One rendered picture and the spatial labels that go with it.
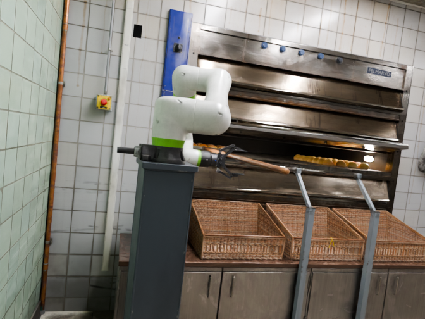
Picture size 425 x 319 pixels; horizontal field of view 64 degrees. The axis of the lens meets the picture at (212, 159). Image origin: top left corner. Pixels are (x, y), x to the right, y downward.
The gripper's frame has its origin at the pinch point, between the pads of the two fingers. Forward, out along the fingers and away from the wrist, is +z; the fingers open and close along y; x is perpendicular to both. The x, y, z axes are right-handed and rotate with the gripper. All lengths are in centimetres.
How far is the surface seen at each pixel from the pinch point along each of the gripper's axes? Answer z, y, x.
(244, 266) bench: 10, 63, -3
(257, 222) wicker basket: 36, 47, -51
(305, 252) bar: 47, 52, 2
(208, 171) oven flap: -5, 12, -59
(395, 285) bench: 124, 75, -5
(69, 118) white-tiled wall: -104, -15, -57
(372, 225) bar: 94, 33, 1
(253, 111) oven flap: 24, -36, -58
